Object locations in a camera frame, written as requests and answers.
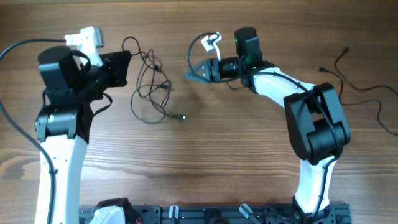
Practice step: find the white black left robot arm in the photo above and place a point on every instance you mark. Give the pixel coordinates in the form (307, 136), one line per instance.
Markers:
(63, 126)

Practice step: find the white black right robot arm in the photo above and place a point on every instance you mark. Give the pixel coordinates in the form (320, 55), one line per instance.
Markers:
(316, 123)

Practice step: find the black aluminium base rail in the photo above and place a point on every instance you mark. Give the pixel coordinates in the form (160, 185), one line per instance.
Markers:
(271, 213)

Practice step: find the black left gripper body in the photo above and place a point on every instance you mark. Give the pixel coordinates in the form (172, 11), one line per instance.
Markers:
(115, 78)

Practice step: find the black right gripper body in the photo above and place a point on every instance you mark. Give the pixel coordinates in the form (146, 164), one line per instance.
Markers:
(216, 66)

